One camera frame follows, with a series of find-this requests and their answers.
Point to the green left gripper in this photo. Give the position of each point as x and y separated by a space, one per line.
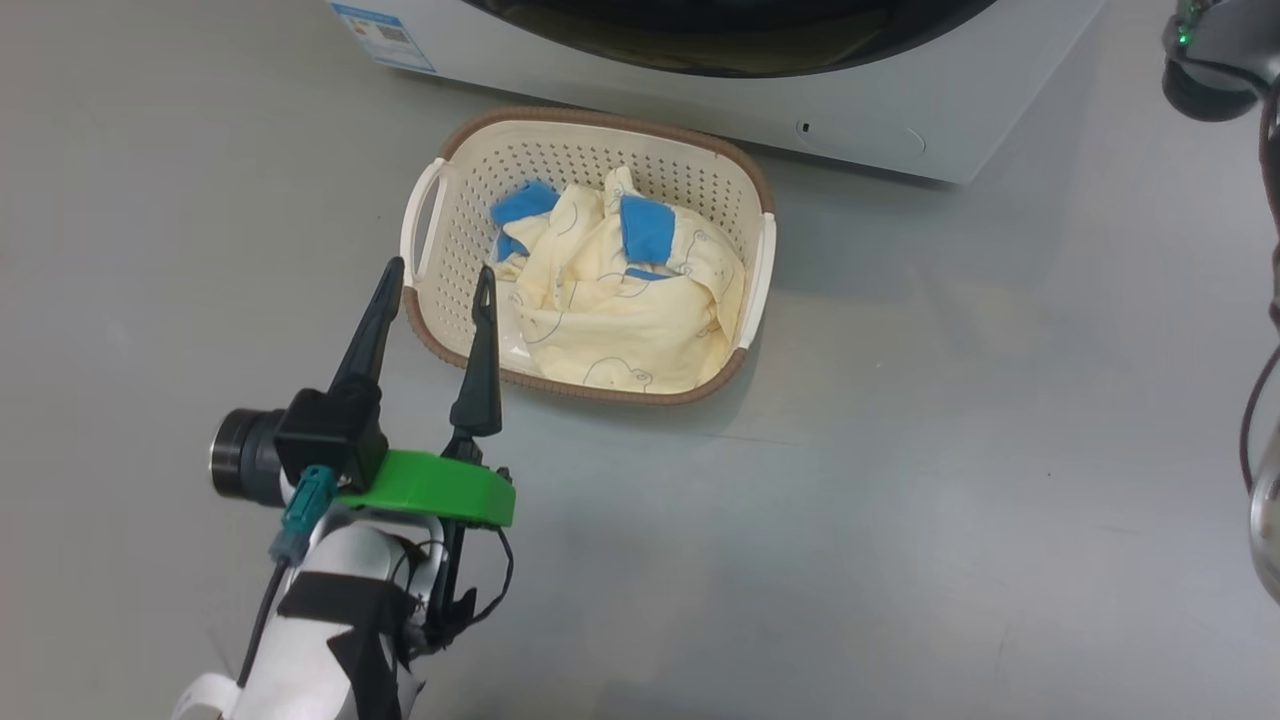
440 490

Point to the pale yellow garment blue patches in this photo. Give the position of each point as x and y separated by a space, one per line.
620 320

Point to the cream perforated laundry basket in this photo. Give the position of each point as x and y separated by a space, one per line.
470 170

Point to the white washing machine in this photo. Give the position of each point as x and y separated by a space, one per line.
880 100

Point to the blue energy label sticker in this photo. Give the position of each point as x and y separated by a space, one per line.
385 35

